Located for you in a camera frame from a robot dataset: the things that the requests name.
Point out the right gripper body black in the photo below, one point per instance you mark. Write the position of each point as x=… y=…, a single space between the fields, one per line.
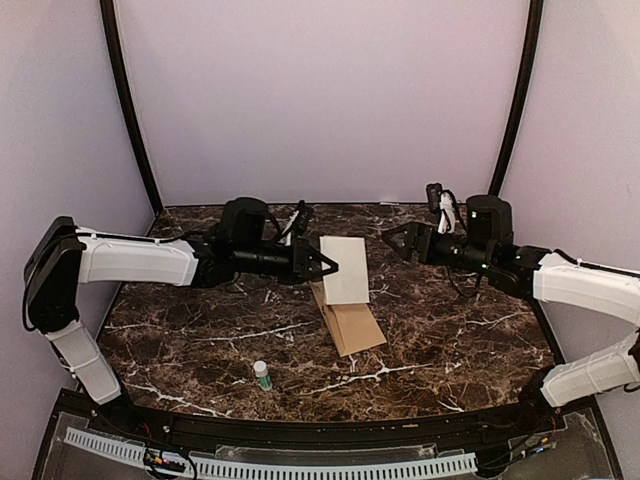
x=431 y=254

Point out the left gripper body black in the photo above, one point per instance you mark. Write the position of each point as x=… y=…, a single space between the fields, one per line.
x=300 y=246

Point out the white letter paper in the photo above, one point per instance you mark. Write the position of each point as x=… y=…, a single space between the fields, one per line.
x=350 y=284

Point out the brown paper envelope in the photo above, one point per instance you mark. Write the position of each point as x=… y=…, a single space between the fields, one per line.
x=352 y=327

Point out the green glue stick white cap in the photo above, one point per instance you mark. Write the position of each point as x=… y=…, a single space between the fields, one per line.
x=262 y=374

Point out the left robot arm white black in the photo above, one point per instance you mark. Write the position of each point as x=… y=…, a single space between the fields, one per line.
x=247 y=239

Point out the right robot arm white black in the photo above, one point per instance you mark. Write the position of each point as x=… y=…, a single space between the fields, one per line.
x=482 y=242

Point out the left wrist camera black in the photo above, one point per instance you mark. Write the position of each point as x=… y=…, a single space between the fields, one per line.
x=302 y=217

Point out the black front rail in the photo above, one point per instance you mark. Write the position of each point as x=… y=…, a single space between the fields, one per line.
x=483 y=428

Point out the right black frame post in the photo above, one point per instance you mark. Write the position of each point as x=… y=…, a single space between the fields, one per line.
x=525 y=70

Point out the black frame post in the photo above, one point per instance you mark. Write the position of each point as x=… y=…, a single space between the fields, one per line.
x=121 y=81
x=525 y=70

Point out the white slotted cable duct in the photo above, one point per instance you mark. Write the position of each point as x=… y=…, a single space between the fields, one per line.
x=245 y=463

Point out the left black frame post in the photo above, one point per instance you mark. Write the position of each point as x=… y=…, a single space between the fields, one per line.
x=121 y=81

